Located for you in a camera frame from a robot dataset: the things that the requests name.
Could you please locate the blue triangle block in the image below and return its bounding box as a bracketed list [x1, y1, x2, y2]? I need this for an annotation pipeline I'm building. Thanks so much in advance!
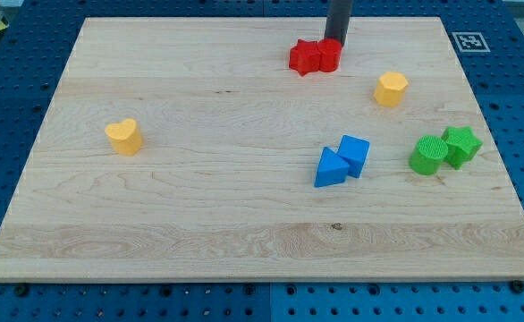
[314, 147, 350, 188]

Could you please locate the green cylinder block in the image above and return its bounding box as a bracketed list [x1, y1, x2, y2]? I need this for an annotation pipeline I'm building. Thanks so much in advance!
[409, 135, 448, 175]

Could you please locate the white fiducial marker tag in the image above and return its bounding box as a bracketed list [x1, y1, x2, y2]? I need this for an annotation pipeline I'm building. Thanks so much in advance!
[452, 31, 490, 53]

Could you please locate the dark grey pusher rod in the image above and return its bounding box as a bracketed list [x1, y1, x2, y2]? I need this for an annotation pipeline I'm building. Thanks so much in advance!
[324, 0, 353, 46]

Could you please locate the yellow heart block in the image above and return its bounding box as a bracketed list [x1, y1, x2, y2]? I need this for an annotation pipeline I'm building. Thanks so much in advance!
[105, 118, 143, 156]

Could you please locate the red star block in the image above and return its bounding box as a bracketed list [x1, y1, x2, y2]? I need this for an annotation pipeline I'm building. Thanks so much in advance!
[289, 39, 321, 76]

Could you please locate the blue cube block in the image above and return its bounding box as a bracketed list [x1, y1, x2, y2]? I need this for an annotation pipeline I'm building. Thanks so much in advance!
[337, 135, 370, 178]

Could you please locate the yellow hexagon block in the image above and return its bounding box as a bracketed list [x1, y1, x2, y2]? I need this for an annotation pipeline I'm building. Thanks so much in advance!
[374, 72, 409, 107]

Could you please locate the green star block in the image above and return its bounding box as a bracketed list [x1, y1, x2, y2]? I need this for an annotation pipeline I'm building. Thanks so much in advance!
[441, 126, 483, 170]

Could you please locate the light wooden board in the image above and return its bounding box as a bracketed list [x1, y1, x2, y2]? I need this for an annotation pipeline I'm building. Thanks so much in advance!
[0, 17, 524, 283]

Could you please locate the red cylinder block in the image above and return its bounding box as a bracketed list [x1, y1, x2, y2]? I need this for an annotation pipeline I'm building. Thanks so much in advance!
[317, 38, 342, 72]

